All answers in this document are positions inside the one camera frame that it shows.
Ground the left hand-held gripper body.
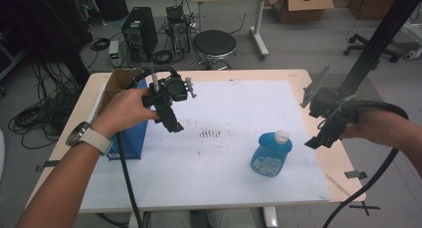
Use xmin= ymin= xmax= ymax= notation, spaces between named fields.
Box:
xmin=142 ymin=75 xmax=198 ymax=108

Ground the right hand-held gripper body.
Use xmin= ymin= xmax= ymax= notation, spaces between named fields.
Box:
xmin=300 ymin=64 xmax=361 ymax=126

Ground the cardboard box with blue side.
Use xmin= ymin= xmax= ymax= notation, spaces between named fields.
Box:
xmin=95 ymin=68 xmax=149 ymax=161

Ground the blue bottle with white cap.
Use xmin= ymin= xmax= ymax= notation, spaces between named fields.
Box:
xmin=250 ymin=129 xmax=294 ymax=178

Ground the person's right hand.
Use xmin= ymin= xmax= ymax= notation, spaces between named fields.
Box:
xmin=340 ymin=109 xmax=373 ymax=140

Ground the person's left hand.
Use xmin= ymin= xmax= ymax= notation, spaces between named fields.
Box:
xmin=91 ymin=88 xmax=161 ymax=140

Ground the black tape strip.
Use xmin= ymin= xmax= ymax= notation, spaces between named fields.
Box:
xmin=34 ymin=159 xmax=61 ymax=173
xmin=343 ymin=169 xmax=368 ymax=180

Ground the pale tape strip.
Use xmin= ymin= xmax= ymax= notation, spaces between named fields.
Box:
xmin=324 ymin=173 xmax=351 ymax=197

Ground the small black computer tower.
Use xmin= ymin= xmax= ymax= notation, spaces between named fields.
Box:
xmin=165 ymin=5 xmax=192 ymax=57

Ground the black round stool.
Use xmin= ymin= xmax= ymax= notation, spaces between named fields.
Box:
xmin=192 ymin=29 xmax=238 ymax=72

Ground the large black computer tower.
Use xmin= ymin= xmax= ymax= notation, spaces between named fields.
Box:
xmin=120 ymin=6 xmax=159 ymax=64

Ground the grey power supply unit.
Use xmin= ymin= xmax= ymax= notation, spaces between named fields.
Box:
xmin=107 ymin=40 xmax=124 ymax=69

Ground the black office chair base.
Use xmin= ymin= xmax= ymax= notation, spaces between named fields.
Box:
xmin=343 ymin=33 xmax=403 ymax=64

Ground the black tape cross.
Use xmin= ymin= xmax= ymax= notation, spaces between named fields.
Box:
xmin=348 ymin=200 xmax=381 ymax=218

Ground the white table mat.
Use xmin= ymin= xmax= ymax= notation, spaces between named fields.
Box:
xmin=80 ymin=79 xmax=331 ymax=213

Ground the black metal stand beam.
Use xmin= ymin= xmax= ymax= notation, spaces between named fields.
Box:
xmin=337 ymin=0 xmax=422 ymax=97

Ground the open cardboard box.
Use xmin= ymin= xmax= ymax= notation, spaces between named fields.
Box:
xmin=271 ymin=0 xmax=335 ymax=24

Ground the white table leg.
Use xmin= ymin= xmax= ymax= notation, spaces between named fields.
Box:
xmin=263 ymin=205 xmax=279 ymax=228

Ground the closed cardboard box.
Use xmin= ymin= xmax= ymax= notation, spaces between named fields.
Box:
xmin=347 ymin=0 xmax=403 ymax=22

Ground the black curtain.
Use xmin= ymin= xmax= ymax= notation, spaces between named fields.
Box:
xmin=0 ymin=0 xmax=95 ymax=87

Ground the grey metal cable plug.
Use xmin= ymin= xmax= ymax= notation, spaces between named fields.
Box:
xmin=150 ymin=68 xmax=160 ymax=92

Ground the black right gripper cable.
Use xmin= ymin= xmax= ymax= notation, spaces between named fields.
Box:
xmin=320 ymin=99 xmax=410 ymax=228

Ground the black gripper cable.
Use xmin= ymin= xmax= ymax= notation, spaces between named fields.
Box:
xmin=320 ymin=99 xmax=410 ymax=228
xmin=114 ymin=66 xmax=183 ymax=228

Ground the wristwatch with pale strap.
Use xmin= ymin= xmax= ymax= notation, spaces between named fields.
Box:
xmin=65 ymin=120 xmax=114 ymax=156

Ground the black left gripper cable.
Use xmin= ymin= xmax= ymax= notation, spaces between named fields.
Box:
xmin=114 ymin=66 xmax=183 ymax=228

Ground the coiled black cable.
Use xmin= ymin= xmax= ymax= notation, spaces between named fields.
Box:
xmin=89 ymin=37 xmax=111 ymax=52

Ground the bundle of black floor cables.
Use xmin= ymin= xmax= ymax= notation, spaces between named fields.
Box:
xmin=7 ymin=60 xmax=86 ymax=150

